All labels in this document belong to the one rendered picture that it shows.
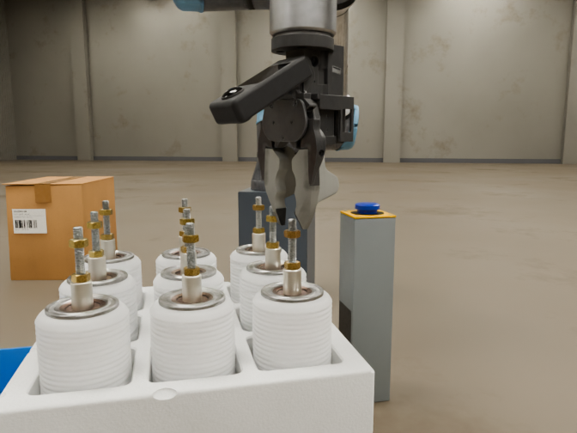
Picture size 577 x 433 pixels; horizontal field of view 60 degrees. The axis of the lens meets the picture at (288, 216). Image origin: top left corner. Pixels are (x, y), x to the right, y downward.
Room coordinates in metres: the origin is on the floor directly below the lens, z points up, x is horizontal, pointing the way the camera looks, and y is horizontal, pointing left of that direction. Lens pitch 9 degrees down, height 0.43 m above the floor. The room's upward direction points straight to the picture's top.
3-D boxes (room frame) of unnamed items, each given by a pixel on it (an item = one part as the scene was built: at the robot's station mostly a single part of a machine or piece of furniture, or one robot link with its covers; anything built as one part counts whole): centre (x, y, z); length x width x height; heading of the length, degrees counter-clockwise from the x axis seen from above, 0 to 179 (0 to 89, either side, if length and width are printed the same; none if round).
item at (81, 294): (0.53, 0.23, 0.26); 0.02 x 0.02 x 0.03
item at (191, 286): (0.55, 0.11, 0.26); 0.02 x 0.02 x 0.03
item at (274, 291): (0.58, 0.00, 0.25); 0.08 x 0.08 x 0.01
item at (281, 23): (0.59, -0.01, 0.56); 0.08 x 0.08 x 0.05
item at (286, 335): (0.58, 0.00, 0.16); 0.10 x 0.10 x 0.18
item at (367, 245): (0.81, -0.13, 0.16); 0.07 x 0.07 x 0.31; 13
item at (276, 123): (0.60, -0.02, 0.48); 0.09 x 0.08 x 0.12; 133
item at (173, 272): (0.67, 0.14, 0.25); 0.08 x 0.08 x 0.01
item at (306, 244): (1.35, 0.03, 0.15); 0.18 x 0.18 x 0.30; 80
